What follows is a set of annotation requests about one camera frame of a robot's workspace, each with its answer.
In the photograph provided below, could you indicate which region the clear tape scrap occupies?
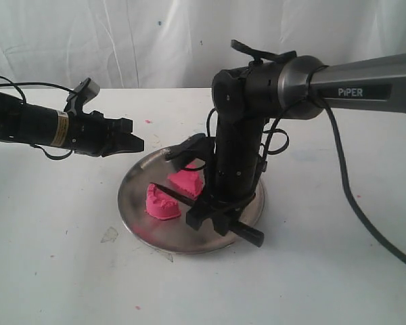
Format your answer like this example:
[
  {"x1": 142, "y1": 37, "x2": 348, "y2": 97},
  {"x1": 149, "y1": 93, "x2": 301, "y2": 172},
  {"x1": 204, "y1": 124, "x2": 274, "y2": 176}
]
[{"x1": 100, "y1": 227, "x2": 119, "y2": 244}]

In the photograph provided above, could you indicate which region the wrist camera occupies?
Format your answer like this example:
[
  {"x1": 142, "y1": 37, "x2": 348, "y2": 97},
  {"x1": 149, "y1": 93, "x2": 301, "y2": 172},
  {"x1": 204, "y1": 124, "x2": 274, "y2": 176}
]
[
  {"x1": 164, "y1": 133, "x2": 208, "y2": 171},
  {"x1": 64, "y1": 78, "x2": 100, "y2": 116}
]

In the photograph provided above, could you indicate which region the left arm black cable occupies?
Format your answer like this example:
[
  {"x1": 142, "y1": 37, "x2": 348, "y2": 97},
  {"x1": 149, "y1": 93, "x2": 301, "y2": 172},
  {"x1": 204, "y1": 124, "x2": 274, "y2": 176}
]
[{"x1": 0, "y1": 75, "x2": 82, "y2": 162}]

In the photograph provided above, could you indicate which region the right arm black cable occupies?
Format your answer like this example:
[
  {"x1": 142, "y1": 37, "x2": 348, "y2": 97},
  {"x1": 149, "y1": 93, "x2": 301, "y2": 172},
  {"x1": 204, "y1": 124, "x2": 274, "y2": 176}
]
[{"x1": 202, "y1": 39, "x2": 406, "y2": 272}]

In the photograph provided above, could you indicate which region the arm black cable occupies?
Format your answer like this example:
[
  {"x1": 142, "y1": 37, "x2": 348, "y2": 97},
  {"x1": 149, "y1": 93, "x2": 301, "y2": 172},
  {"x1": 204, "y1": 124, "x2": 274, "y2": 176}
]
[
  {"x1": 0, "y1": 75, "x2": 82, "y2": 162},
  {"x1": 202, "y1": 39, "x2": 406, "y2": 272}
]

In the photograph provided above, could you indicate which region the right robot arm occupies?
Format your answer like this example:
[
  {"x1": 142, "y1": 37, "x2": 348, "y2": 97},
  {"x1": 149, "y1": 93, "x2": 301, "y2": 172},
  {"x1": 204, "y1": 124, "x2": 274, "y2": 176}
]
[{"x1": 186, "y1": 53, "x2": 406, "y2": 234}]

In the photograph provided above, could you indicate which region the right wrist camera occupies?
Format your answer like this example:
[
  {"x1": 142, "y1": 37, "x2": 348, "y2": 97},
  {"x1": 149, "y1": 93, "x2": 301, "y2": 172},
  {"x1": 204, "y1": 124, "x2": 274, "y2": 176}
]
[{"x1": 164, "y1": 133, "x2": 208, "y2": 171}]

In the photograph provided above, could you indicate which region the round stainless steel plate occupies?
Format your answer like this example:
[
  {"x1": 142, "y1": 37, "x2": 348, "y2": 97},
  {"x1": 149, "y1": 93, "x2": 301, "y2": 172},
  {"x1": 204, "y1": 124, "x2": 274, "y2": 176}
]
[{"x1": 117, "y1": 147, "x2": 267, "y2": 255}]

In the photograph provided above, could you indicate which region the black knife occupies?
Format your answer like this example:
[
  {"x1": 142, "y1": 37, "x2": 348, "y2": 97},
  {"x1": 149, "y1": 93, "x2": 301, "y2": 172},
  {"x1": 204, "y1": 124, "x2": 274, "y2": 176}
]
[{"x1": 152, "y1": 183, "x2": 265, "y2": 247}]

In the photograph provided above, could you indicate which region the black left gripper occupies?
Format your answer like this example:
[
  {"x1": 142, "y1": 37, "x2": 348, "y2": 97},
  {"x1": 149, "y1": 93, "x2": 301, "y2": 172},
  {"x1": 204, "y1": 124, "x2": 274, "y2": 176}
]
[{"x1": 69, "y1": 111, "x2": 145, "y2": 157}]

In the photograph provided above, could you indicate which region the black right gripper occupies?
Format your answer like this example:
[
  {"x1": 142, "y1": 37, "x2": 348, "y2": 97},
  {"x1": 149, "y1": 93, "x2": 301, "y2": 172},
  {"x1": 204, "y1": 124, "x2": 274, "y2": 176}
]
[{"x1": 185, "y1": 114, "x2": 266, "y2": 236}]

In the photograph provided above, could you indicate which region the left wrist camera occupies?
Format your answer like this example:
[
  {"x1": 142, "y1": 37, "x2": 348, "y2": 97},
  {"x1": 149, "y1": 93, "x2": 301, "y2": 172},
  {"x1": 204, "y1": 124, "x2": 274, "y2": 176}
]
[{"x1": 64, "y1": 78, "x2": 100, "y2": 116}]

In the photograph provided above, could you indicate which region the pink clay piece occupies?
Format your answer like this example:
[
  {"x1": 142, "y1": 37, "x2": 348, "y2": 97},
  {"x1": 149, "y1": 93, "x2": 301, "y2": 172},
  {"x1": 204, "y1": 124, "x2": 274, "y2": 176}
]
[{"x1": 167, "y1": 170, "x2": 203, "y2": 199}]

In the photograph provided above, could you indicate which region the white backdrop curtain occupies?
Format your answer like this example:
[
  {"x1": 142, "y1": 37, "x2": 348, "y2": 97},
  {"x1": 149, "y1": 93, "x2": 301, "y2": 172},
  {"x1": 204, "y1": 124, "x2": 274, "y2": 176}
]
[{"x1": 0, "y1": 1, "x2": 406, "y2": 88}]

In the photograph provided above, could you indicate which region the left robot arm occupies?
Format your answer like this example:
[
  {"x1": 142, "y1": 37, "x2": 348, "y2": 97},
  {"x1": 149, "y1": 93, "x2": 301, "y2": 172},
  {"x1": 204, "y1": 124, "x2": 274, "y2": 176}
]
[{"x1": 0, "y1": 89, "x2": 144, "y2": 157}]

